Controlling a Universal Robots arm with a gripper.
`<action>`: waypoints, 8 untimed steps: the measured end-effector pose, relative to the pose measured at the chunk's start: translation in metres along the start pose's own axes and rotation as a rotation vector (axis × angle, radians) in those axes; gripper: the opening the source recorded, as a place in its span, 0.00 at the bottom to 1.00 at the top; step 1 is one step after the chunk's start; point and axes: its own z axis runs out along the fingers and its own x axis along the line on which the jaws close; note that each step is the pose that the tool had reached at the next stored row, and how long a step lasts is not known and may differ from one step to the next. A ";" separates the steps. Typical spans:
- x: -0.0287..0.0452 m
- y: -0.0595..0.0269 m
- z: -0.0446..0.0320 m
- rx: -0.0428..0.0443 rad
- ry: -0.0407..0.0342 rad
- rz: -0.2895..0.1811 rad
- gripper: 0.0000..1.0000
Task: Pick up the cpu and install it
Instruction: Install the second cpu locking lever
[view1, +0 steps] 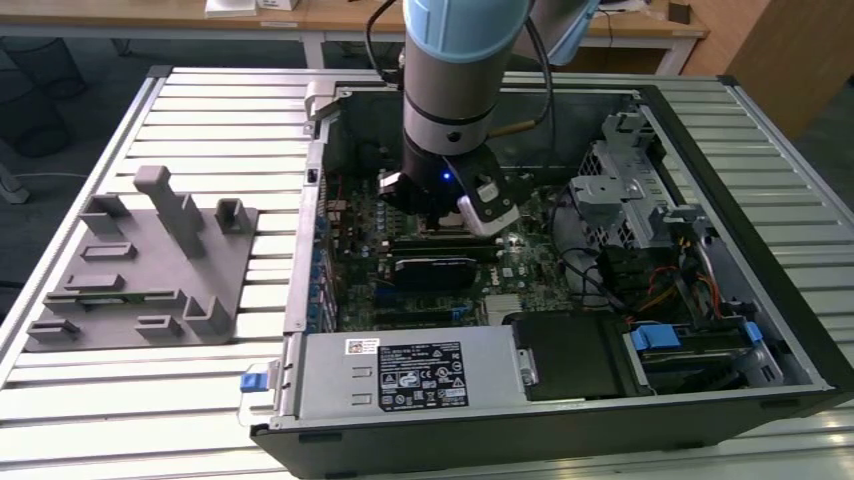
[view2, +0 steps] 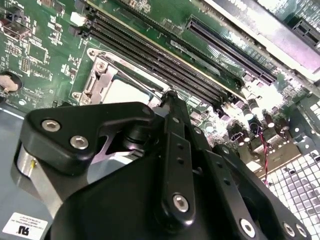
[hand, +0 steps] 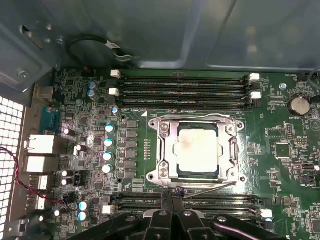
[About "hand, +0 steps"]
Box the green motherboard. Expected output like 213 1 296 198
32 67 320 240

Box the silver CPU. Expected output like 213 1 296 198
173 121 224 180

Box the silver port block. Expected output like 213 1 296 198
23 155 60 174
24 134 55 155
29 174 50 191
28 194 46 211

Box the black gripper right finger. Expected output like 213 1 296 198
172 191 286 240

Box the black wire white label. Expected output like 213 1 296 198
65 34 140 66

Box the red black twisted wire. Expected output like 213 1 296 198
0 146 64 204

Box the metal socket cover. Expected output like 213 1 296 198
159 116 237 182

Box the coin battery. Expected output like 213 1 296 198
286 95 311 116

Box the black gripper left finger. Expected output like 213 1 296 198
68 191 174 240

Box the thin wire locking lever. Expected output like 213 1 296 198
183 181 238 199
159 113 238 126

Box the CPU socket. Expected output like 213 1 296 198
146 113 248 190

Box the blue serial port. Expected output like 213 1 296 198
39 106 61 134

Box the black PC case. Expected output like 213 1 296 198
0 0 320 240

